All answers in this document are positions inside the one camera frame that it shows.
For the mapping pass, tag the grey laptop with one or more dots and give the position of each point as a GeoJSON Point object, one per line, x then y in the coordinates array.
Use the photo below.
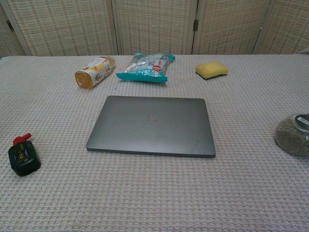
{"type": "Point", "coordinates": [149, 125]}

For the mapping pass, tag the woven folding screen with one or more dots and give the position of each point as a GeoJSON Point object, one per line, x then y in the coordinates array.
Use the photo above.
{"type": "Point", "coordinates": [60, 24]}

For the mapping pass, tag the teal clear snack bag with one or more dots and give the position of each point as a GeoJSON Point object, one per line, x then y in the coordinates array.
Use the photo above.
{"type": "Point", "coordinates": [144, 68]}

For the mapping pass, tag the yellow sponge with green pad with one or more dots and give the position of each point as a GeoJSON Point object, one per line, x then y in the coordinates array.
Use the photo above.
{"type": "Point", "coordinates": [211, 68]}

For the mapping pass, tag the yellow tea bottle with label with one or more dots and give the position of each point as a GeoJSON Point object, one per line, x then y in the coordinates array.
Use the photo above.
{"type": "Point", "coordinates": [94, 72]}

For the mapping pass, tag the beige woven tablecloth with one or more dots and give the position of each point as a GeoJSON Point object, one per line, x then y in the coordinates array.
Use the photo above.
{"type": "Point", "coordinates": [154, 193]}

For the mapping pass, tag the black bottle with red cap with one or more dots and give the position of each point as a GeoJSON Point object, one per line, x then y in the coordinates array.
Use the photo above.
{"type": "Point", "coordinates": [24, 157]}

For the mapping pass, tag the spice jar with black lid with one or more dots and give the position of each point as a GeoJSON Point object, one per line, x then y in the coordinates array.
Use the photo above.
{"type": "Point", "coordinates": [292, 137]}

